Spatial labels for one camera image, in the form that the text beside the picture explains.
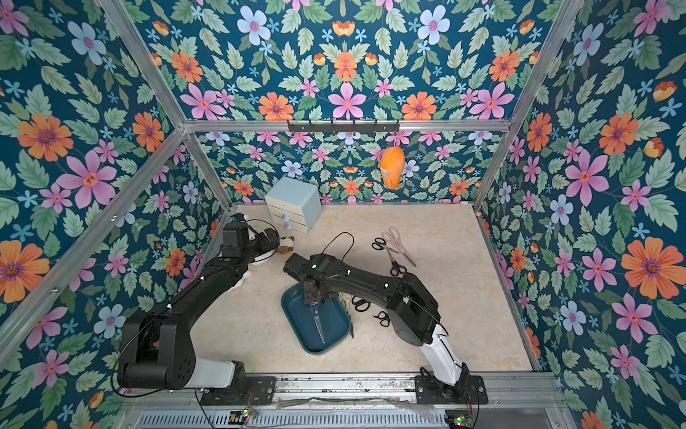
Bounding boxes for blue black handled scissors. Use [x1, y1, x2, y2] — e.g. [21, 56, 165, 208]
[310, 304, 326, 344]

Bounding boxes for teal plastic storage box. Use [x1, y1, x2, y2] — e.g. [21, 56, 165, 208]
[280, 283, 352, 355]

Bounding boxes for black scissors silver blades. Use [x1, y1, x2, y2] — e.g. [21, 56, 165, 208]
[350, 296, 371, 313]

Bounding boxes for small black scissors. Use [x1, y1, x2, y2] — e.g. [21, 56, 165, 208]
[374, 310, 391, 328]

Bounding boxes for black scissors mid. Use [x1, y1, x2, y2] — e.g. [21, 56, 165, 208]
[388, 251, 407, 277]

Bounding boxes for pink handled scissors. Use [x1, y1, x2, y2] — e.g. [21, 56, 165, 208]
[382, 226, 417, 266]

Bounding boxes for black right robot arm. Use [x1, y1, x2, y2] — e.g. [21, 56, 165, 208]
[283, 253, 469, 393]

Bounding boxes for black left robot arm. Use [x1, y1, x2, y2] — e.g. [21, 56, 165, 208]
[113, 223, 280, 391]

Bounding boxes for brown white bear plush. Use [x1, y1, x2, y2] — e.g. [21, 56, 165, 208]
[277, 236, 295, 255]

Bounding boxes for light blue drawer cabinet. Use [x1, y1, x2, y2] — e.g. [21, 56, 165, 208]
[264, 177, 322, 233]

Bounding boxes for orange hanging plush toy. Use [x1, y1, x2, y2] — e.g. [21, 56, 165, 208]
[380, 147, 406, 191]

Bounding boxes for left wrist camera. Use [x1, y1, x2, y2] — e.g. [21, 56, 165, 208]
[221, 221, 250, 258]

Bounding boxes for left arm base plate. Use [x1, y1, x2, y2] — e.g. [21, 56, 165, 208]
[200, 375, 276, 407]

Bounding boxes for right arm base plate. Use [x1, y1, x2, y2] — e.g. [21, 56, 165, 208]
[414, 374, 489, 406]

